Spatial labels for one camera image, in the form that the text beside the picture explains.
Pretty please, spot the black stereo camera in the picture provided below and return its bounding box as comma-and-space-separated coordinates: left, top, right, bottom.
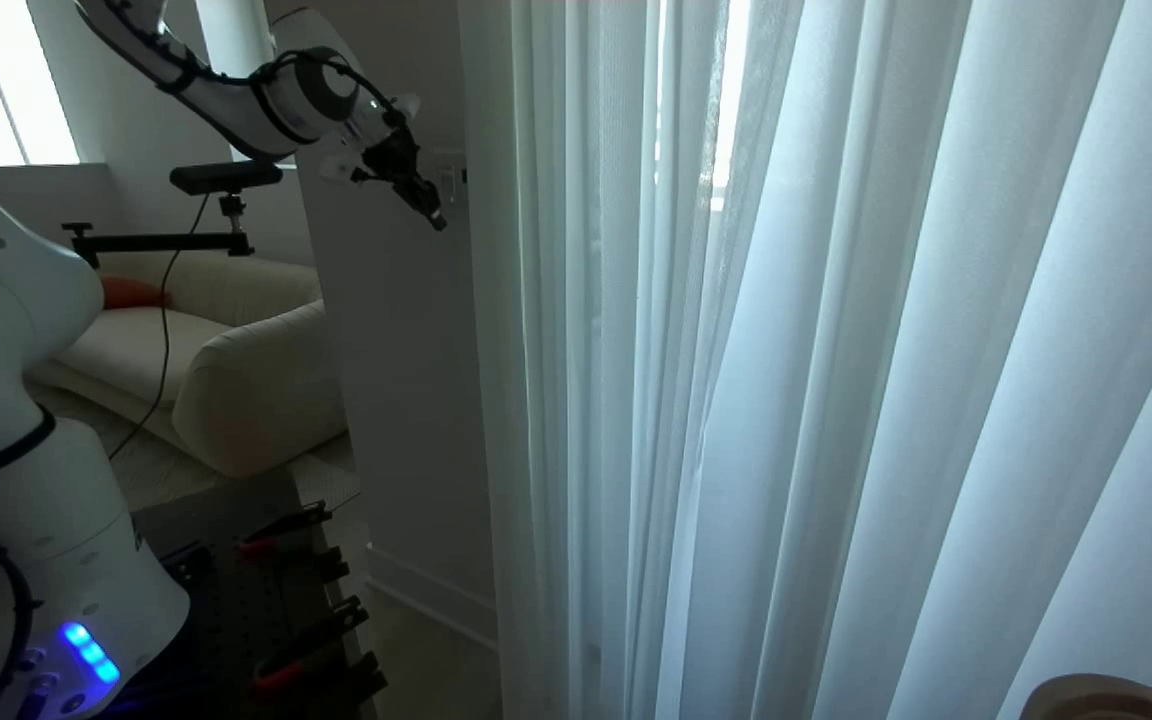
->
167, 157, 286, 198

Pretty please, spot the red cushion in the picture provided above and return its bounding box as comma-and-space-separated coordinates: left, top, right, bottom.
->
98, 273, 170, 315

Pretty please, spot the white wall switch plate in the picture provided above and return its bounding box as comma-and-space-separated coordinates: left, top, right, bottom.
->
437, 146, 476, 223

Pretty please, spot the thin black camera cable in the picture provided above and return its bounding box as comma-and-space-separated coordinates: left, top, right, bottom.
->
105, 223, 212, 462

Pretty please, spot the black camera boom stand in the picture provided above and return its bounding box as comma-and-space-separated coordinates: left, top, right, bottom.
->
61, 190, 260, 273

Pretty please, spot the cream upholstered sofa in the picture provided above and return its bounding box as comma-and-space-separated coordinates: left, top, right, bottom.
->
26, 248, 350, 483

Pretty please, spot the black clamp with red handle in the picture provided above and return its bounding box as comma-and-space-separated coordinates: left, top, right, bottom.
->
247, 593, 374, 700
229, 497, 340, 562

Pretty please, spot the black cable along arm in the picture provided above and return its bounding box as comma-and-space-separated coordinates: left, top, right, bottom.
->
118, 0, 415, 142

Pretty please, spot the brown wooden furniture edge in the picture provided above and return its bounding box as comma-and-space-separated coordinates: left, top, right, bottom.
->
1016, 666, 1152, 720

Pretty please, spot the bright window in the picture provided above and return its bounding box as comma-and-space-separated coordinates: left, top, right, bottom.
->
0, 0, 85, 170

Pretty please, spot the white vertical blind curtain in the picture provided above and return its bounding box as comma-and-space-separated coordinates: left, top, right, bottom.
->
456, 0, 1152, 720

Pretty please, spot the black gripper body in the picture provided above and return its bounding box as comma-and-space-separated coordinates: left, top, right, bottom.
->
347, 122, 426, 190

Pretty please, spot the black robot cart top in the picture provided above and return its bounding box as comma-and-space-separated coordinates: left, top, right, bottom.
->
112, 469, 393, 720

